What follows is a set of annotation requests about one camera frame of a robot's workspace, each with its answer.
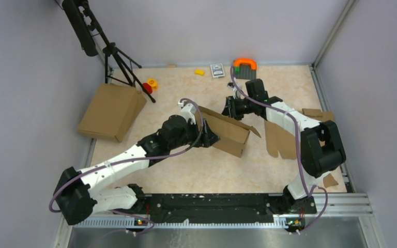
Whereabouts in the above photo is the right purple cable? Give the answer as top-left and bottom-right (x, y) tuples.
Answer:
(230, 66), (329, 235)

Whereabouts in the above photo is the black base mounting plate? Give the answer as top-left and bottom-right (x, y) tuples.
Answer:
(118, 193), (317, 224)

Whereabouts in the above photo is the folded cardboard box left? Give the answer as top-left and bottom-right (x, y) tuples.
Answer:
(77, 84), (147, 143)

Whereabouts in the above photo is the small yellow block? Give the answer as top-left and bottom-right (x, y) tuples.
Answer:
(194, 69), (205, 76)

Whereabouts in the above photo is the aluminium frame rail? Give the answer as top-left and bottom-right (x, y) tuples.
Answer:
(53, 193), (386, 247)

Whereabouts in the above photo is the purple cable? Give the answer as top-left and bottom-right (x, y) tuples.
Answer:
(49, 98), (205, 237)
(230, 66), (329, 235)

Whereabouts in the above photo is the grey plate with orange arch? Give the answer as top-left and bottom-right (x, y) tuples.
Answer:
(233, 58), (257, 80)

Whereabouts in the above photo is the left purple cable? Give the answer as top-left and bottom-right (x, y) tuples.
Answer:
(49, 98), (205, 237)

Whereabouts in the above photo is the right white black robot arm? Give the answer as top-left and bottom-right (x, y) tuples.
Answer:
(222, 79), (346, 213)

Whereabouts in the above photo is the large cardboard box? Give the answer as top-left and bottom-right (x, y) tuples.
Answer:
(198, 106), (261, 158)

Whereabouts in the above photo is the flat cardboard sheet right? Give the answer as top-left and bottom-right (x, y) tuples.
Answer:
(263, 108), (340, 189)

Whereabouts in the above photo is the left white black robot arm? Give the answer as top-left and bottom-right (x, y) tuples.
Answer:
(51, 115), (220, 225)

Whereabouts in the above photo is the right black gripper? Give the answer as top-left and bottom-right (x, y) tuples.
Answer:
(217, 96), (255, 124)

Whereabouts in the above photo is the black tripod stand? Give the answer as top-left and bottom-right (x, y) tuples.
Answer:
(56, 0), (156, 103)

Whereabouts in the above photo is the red yellow toy block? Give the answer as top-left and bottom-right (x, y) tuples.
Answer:
(143, 78), (159, 94)

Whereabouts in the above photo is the playing card deck box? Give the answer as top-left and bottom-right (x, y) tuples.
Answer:
(210, 64), (225, 79)

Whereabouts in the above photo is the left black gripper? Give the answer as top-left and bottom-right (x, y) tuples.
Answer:
(170, 118), (220, 150)

